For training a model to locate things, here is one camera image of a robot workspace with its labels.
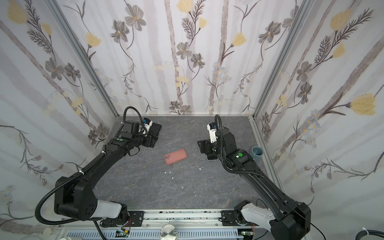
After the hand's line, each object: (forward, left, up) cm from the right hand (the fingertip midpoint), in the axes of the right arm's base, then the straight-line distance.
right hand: (202, 138), depth 74 cm
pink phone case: (+3, +16, -28) cm, 33 cm away
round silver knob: (-39, +13, -10) cm, 42 cm away
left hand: (+9, +30, -9) cm, 33 cm away
